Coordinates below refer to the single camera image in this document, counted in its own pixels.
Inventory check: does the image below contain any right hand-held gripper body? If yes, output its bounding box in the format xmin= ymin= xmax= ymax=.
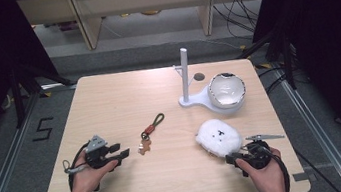
xmin=237 ymin=130 xmax=289 ymax=173

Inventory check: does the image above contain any red green cord keychain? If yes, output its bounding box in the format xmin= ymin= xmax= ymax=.
xmin=132 ymin=111 xmax=171 ymax=157

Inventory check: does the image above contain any bundle of black cables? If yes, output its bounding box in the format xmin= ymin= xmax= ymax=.
xmin=211 ymin=0 xmax=267 ymax=45

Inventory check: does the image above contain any black metal stand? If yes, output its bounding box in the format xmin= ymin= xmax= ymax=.
xmin=7 ymin=56 xmax=79 ymax=130
xmin=234 ymin=28 xmax=299 ymax=98

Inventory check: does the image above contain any white fluffy plush toy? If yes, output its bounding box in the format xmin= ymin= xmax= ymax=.
xmin=192 ymin=115 xmax=245 ymax=162

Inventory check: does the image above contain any white hanger stand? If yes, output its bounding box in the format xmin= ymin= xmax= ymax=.
xmin=170 ymin=39 xmax=249 ymax=122

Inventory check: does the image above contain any hand-held gripper cable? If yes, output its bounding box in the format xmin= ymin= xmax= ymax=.
xmin=262 ymin=142 xmax=293 ymax=192
xmin=59 ymin=142 xmax=96 ymax=192

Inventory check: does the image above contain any person's left hand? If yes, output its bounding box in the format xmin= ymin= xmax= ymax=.
xmin=65 ymin=148 xmax=124 ymax=192

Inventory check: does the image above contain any right hand-held gripper cable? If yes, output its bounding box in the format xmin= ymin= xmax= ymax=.
xmin=262 ymin=142 xmax=293 ymax=192

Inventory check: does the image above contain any left hand-held gripper cable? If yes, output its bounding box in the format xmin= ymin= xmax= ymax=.
xmin=59 ymin=142 xmax=96 ymax=192

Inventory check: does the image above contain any black floor cable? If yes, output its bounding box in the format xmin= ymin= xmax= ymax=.
xmin=291 ymin=140 xmax=341 ymax=192

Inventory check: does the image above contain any grey tape strip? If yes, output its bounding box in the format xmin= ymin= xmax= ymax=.
xmin=291 ymin=170 xmax=312 ymax=184

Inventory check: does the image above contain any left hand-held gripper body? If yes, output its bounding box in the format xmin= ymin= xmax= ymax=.
xmin=80 ymin=133 xmax=116 ymax=171

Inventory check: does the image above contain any person's right hand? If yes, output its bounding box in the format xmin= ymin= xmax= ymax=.
xmin=234 ymin=146 xmax=288 ymax=192

